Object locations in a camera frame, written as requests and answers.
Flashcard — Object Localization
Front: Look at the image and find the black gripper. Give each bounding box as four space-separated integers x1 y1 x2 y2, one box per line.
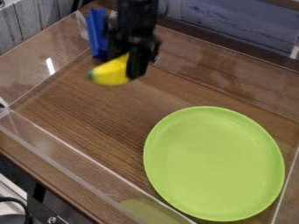
105 0 162 80

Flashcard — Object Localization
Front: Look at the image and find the yellow toy banana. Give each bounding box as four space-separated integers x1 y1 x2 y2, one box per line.
88 53 129 86

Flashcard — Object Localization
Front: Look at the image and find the green round plate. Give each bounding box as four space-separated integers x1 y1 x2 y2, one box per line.
144 106 286 221

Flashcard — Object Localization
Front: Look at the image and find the black device with knob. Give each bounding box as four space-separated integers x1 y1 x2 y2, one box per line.
27 200 69 224

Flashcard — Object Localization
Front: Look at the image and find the blue plastic bracket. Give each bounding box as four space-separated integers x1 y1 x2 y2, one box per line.
85 8 108 60

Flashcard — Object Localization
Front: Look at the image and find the clear acrylic enclosure wall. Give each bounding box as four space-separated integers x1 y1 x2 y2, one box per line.
0 16 299 224

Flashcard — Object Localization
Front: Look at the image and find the black cable lower left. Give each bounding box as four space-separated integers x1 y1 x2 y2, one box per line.
0 196 33 224

